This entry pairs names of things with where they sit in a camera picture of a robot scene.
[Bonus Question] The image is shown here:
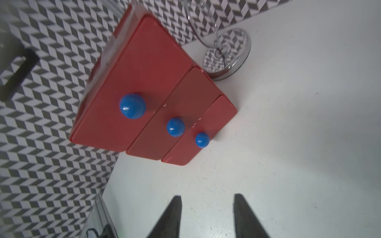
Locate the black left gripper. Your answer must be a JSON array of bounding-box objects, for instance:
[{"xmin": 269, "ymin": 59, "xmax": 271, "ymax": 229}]
[{"xmin": 0, "ymin": 29, "xmax": 41, "ymax": 102}]

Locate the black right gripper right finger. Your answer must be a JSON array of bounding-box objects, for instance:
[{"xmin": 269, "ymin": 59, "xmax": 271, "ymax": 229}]
[{"xmin": 233, "ymin": 193, "xmax": 269, "ymax": 238}]

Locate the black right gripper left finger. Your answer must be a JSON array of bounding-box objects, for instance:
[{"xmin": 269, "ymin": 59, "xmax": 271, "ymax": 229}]
[{"xmin": 148, "ymin": 195, "xmax": 182, "ymax": 238}]

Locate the blue bottom drawer knob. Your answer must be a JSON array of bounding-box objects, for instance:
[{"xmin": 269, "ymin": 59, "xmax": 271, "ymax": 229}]
[{"xmin": 195, "ymin": 132, "xmax": 210, "ymax": 148}]

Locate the blue drawer knob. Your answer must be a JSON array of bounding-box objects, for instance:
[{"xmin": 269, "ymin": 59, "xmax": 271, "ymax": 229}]
[
  {"xmin": 195, "ymin": 132, "xmax": 210, "ymax": 148},
  {"xmin": 166, "ymin": 118, "xmax": 186, "ymax": 137},
  {"xmin": 119, "ymin": 93, "xmax": 146, "ymax": 120}
]

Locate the red bottom drawer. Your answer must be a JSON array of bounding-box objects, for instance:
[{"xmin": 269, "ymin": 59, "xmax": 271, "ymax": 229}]
[{"xmin": 162, "ymin": 95, "xmax": 237, "ymax": 166}]

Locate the red drawer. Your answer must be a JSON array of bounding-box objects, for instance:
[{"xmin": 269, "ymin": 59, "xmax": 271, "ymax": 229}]
[
  {"xmin": 162, "ymin": 95, "xmax": 237, "ymax": 166},
  {"xmin": 127, "ymin": 67, "xmax": 220, "ymax": 160},
  {"xmin": 69, "ymin": 14, "xmax": 192, "ymax": 152}
]

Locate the blue top drawer knob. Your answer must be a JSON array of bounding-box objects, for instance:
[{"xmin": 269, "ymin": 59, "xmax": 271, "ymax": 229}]
[{"xmin": 119, "ymin": 93, "xmax": 146, "ymax": 120}]

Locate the red plastic drawer cabinet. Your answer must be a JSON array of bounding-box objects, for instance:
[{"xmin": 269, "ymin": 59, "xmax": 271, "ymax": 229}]
[{"xmin": 78, "ymin": 6, "xmax": 225, "ymax": 153}]

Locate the red top drawer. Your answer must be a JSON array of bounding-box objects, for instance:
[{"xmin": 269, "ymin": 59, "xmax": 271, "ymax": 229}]
[{"xmin": 69, "ymin": 14, "xmax": 192, "ymax": 152}]

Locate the aluminium front rail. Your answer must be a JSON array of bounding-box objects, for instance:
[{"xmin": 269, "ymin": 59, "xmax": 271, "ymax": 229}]
[{"xmin": 79, "ymin": 193, "xmax": 118, "ymax": 238}]

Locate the chrome wire stand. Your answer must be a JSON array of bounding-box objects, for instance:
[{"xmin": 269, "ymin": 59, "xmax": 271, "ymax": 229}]
[{"xmin": 181, "ymin": 1, "xmax": 251, "ymax": 81}]

